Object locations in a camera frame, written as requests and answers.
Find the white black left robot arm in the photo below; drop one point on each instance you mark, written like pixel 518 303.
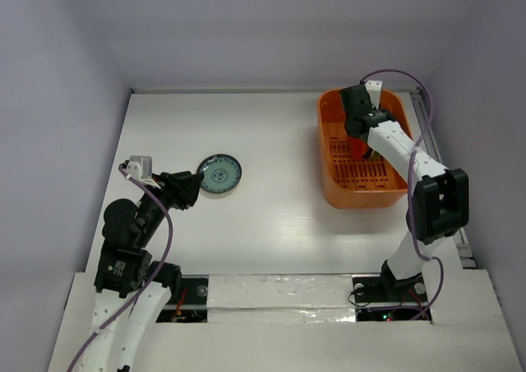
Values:
pixel 131 288

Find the orange plate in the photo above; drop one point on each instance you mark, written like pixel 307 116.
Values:
pixel 358 148

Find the right base electronics wiring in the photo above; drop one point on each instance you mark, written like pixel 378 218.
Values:
pixel 390 312

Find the silver foil covered beam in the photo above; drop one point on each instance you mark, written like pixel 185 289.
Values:
pixel 279 299

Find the aluminium rail right edge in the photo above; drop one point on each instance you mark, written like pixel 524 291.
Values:
pixel 439 199

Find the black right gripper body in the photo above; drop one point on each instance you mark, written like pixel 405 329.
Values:
pixel 356 101

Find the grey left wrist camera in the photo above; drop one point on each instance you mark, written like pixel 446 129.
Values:
pixel 139 167

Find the blue patterned plate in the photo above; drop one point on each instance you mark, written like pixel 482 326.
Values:
pixel 221 173

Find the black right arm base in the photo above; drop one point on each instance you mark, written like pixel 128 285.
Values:
pixel 383 287

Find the left base electronics wiring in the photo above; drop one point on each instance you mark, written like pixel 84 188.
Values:
pixel 183 306

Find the amber plate with black motif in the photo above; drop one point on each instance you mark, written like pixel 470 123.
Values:
pixel 371 153

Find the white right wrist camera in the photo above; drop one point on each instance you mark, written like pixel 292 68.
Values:
pixel 374 88

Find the orange plastic dish rack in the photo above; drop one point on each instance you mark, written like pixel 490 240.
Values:
pixel 349 183

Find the base electronics wiring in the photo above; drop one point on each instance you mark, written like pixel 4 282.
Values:
pixel 390 312
pixel 183 306

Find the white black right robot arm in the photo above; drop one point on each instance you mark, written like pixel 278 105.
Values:
pixel 383 133

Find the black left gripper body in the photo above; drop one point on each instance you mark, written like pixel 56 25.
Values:
pixel 177 195

